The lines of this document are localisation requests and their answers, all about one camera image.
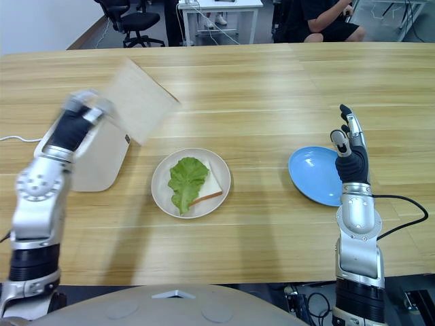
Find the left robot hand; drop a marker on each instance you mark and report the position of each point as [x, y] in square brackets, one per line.
[69, 127]

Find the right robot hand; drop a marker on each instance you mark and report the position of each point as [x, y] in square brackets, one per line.
[353, 159]

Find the bread slice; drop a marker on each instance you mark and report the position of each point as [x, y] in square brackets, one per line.
[211, 186]
[141, 102]

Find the blue plate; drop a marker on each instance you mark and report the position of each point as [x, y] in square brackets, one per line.
[312, 175]

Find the cream toaster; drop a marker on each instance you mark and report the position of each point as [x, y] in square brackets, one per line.
[100, 159]

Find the black office chair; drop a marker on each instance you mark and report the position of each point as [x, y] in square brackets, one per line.
[130, 22]

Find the green lettuce leaf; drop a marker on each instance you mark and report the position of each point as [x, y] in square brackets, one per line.
[186, 181]

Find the cream plate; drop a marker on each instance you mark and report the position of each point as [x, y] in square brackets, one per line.
[221, 169]

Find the person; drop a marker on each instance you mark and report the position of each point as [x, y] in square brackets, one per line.
[213, 19]
[326, 20]

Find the robot body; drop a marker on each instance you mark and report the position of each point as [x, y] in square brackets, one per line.
[170, 307]

